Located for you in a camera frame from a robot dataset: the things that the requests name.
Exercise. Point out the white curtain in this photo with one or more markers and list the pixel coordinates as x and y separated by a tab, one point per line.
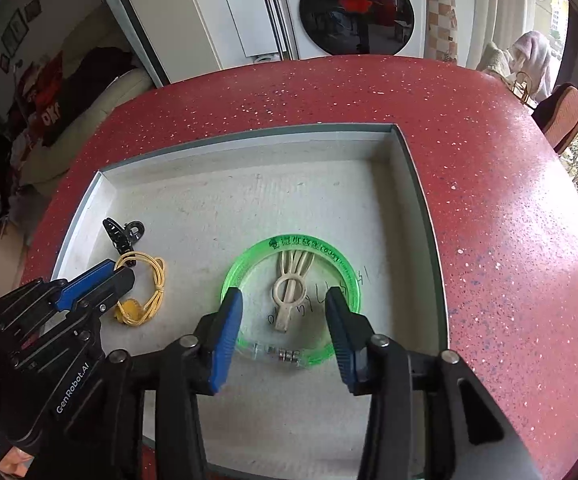
499	10

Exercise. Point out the red printed cloth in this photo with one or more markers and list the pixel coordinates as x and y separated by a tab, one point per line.
44	110

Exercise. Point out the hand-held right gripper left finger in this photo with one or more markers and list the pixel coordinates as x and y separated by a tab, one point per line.
224	345

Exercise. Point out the white washing machine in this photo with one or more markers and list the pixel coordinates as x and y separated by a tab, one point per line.
356	20

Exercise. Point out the black clothes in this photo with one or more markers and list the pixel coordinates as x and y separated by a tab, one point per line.
104	65

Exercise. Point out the cream sofa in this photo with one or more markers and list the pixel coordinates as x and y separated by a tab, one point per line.
119	90

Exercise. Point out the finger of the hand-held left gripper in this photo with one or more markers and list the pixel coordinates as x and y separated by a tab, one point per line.
84	282
116	285

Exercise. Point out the cardboard box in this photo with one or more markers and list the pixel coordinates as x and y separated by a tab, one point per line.
4	260

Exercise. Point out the dark window frame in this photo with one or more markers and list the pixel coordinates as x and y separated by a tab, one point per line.
576	50

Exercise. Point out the brown chair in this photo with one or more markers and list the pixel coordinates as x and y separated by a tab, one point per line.
564	115

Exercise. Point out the beige cushion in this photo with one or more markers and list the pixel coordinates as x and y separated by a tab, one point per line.
494	62

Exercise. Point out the checkered cloth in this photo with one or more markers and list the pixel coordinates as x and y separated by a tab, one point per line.
441	10

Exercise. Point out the white cabinet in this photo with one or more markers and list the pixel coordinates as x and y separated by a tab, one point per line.
194	10

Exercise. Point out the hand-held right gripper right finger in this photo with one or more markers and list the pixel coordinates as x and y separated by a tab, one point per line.
341	340

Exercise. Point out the black claw hair clip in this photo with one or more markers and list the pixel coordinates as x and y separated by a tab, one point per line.
119	232

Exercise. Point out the shallow white tray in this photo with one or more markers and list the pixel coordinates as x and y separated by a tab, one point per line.
294	200

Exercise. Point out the cream hair pin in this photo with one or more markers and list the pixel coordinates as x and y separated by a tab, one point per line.
281	317

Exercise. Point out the dark picture frame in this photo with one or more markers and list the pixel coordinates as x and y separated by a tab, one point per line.
14	30

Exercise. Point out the green translucent bangle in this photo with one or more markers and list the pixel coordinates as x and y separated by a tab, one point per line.
319	249

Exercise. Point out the pink towel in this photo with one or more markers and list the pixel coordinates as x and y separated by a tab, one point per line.
534	55

